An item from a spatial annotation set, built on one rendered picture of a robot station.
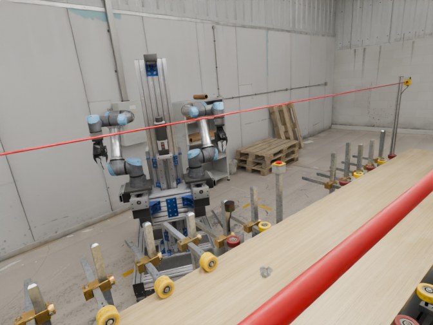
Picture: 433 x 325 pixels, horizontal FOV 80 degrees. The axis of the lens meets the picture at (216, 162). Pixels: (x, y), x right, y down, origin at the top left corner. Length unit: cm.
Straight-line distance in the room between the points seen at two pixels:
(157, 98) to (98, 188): 216
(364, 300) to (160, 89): 193
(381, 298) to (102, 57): 381
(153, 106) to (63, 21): 202
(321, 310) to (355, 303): 15
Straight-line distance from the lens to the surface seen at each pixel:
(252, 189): 175
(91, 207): 414
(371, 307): 134
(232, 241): 161
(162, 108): 230
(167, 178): 234
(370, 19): 931
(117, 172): 222
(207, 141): 225
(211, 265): 141
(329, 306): 129
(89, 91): 393
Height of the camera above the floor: 181
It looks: 17 degrees down
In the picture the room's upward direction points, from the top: 5 degrees counter-clockwise
